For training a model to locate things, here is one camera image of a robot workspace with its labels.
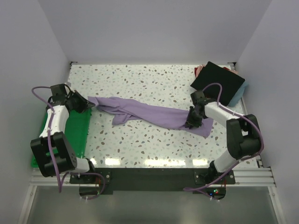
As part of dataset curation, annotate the purple t shirt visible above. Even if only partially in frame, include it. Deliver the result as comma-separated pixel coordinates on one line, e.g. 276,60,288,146
88,96,214,137

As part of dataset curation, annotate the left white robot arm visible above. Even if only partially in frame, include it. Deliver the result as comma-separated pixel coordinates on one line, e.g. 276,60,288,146
30,84,97,188

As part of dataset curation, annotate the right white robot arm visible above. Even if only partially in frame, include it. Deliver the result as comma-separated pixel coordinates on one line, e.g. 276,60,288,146
185,91,263,184

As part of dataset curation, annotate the green plastic tray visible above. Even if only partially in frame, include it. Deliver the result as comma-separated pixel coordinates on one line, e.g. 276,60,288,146
31,101,92,168

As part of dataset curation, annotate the light blue folded t shirt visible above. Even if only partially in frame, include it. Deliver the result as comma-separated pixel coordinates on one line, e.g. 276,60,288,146
228,81,249,107

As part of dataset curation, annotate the pink folded t shirt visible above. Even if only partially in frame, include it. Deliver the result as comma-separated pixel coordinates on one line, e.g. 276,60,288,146
194,65,238,78

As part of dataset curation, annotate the black folded t shirt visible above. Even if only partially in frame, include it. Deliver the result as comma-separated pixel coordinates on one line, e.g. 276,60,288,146
190,62,245,106

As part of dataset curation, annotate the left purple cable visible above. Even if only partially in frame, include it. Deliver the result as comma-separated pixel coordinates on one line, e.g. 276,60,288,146
31,86,110,200

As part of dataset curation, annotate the purple cable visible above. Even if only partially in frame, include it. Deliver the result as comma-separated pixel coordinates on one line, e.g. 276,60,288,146
31,86,110,200
183,83,266,196

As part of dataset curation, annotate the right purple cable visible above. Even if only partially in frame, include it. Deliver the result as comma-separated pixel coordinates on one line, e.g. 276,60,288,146
183,83,266,196

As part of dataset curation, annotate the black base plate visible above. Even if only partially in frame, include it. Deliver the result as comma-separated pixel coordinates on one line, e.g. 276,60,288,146
70,167,236,196

